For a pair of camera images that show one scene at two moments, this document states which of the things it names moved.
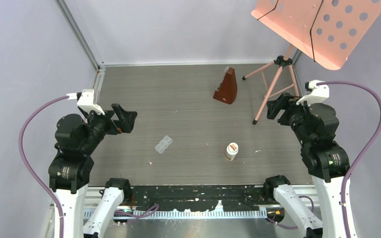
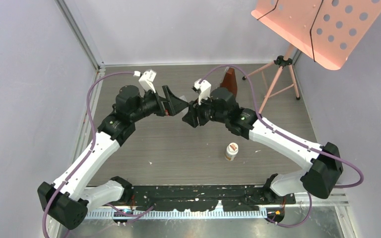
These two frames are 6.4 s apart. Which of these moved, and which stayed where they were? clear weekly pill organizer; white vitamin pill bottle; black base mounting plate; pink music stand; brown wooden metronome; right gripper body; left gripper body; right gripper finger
Moved: left gripper body; right gripper finger; right gripper body; clear weekly pill organizer
Stayed: white vitamin pill bottle; pink music stand; brown wooden metronome; black base mounting plate
